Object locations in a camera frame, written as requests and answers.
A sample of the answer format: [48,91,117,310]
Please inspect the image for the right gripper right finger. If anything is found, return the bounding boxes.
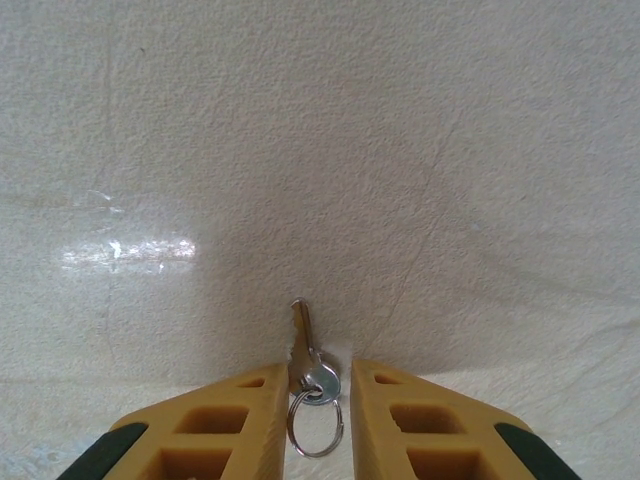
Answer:
[351,358,585,480]

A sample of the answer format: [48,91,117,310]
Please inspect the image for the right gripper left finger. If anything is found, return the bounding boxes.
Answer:
[57,363,292,480]

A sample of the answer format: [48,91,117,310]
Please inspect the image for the silver key ring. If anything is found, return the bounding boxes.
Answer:
[286,387,345,458]

